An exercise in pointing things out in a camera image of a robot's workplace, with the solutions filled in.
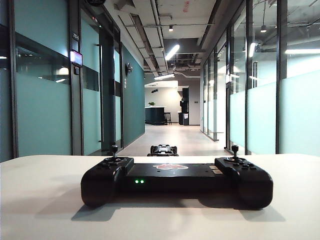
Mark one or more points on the large linear ceiling light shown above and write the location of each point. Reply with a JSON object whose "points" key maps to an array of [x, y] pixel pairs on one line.
{"points": [[172, 52]]}

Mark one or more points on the small linear ceiling light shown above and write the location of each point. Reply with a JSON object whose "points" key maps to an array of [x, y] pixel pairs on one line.
{"points": [[164, 76]]}

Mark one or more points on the tall black cabinet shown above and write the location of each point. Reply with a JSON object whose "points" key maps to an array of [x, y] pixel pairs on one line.
{"points": [[185, 100]]}

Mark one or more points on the glowing door display screen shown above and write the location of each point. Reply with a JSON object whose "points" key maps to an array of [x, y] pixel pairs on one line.
{"points": [[76, 58]]}

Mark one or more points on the green potted plant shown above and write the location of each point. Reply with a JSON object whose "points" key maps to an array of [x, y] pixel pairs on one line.
{"points": [[152, 103]]}

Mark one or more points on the round dark wall ornament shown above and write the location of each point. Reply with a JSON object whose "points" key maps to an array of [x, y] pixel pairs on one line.
{"points": [[129, 69]]}

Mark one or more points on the dark wooden bar stool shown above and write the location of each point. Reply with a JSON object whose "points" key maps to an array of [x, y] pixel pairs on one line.
{"points": [[167, 118]]}

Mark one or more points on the dark room number sign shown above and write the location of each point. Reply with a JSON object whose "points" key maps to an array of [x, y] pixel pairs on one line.
{"points": [[76, 41]]}

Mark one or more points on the black door card reader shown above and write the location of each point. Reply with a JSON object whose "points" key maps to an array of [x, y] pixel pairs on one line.
{"points": [[77, 70]]}

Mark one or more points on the black handheld remote control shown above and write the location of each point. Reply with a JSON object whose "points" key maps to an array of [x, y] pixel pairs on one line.
{"points": [[175, 183]]}

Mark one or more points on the grey cone pendant lamp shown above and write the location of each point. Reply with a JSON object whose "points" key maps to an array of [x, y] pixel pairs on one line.
{"points": [[263, 29]]}

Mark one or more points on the small white wall notice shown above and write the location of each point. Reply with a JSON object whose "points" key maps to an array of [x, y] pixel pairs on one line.
{"points": [[125, 83]]}

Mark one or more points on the long light behind glass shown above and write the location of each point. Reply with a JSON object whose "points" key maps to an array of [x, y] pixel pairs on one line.
{"points": [[302, 51]]}

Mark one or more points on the linear light behind glass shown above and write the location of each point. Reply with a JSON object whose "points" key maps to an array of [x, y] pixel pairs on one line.
{"points": [[252, 49]]}

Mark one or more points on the black quadruped robot dog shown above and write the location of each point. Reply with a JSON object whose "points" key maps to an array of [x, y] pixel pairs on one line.
{"points": [[163, 150]]}

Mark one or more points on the dark counter with white top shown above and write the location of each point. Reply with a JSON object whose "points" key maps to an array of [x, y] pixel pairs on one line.
{"points": [[153, 115]]}

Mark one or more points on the black ceiling track spotlight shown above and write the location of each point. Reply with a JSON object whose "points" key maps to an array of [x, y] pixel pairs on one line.
{"points": [[171, 28]]}

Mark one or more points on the black wall-mounted projector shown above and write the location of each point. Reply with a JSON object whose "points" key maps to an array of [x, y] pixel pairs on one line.
{"points": [[155, 91]]}

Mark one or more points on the low black cabinet with paper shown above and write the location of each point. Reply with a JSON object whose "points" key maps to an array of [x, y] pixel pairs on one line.
{"points": [[184, 118]]}

